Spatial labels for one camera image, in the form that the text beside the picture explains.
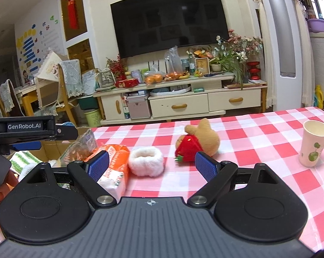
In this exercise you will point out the lime green sponge cloth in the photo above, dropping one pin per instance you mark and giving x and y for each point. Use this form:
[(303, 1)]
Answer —
[(21, 160)]

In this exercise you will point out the cream tv cabinet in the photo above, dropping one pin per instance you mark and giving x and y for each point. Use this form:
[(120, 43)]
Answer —
[(195, 97)]

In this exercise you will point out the green plastic bucket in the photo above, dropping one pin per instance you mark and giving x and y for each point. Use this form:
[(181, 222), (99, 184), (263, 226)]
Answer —
[(93, 117)]

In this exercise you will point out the person's left hand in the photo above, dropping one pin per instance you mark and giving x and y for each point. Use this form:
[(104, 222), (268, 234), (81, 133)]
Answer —
[(9, 183)]

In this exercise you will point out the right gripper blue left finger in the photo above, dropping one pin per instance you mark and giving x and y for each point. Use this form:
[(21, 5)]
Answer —
[(97, 165)]

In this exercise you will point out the framed picture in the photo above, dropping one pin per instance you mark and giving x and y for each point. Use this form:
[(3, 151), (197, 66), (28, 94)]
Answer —
[(202, 65)]

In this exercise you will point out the white standing air conditioner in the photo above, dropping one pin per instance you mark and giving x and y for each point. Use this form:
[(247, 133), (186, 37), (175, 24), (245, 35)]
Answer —
[(288, 58)]

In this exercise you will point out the brown cardboard box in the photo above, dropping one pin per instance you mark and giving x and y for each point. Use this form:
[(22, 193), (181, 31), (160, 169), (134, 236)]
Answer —
[(51, 151)]

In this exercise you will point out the orange tissue pack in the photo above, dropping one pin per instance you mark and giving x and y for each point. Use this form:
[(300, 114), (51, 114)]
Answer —
[(115, 178)]

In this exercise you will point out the wooden chair with lace cover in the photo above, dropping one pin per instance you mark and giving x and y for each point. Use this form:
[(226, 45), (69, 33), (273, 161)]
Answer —
[(48, 97)]

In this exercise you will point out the bear plush with red strawberry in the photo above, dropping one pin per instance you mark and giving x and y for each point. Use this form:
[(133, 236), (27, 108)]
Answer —
[(200, 138)]

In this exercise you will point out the red candle holder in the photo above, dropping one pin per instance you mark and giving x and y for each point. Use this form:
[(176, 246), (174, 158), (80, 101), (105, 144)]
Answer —
[(253, 69)]

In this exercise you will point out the pink storage box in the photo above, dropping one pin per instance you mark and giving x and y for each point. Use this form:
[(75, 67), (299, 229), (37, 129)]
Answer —
[(139, 108)]

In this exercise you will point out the black television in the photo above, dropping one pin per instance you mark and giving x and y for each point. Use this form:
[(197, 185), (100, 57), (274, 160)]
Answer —
[(144, 26)]

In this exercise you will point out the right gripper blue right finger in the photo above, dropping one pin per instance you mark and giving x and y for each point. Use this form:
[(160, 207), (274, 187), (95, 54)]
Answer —
[(206, 165)]

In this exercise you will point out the white paper cup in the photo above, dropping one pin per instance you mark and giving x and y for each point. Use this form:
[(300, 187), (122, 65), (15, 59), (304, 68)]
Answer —
[(312, 144)]

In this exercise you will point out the clear plastic snack bag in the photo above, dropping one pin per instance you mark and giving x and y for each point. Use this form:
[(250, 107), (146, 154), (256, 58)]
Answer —
[(80, 149)]

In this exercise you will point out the purple plastic basin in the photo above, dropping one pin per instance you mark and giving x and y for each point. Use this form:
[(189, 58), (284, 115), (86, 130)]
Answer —
[(316, 25)]

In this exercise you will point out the potted flower plant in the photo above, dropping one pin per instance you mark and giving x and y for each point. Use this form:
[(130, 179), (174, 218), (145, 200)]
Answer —
[(233, 52)]

